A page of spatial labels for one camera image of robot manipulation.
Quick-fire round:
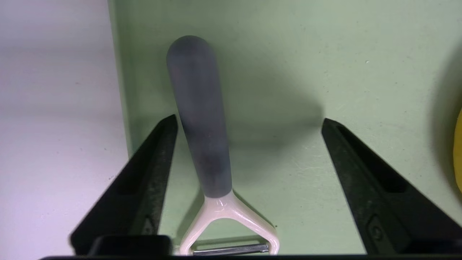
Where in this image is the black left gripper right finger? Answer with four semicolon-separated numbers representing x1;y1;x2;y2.
321;118;462;254

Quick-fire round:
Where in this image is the light green plastic tray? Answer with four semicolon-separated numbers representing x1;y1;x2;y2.
108;0;462;255

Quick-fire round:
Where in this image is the white peeler with grey handle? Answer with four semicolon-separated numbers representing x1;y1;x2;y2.
166;35;280;255

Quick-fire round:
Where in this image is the yellow banana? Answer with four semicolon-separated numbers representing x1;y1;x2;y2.
453;108;462;192

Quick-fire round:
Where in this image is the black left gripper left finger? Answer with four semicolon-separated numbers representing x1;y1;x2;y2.
70;114;178;255

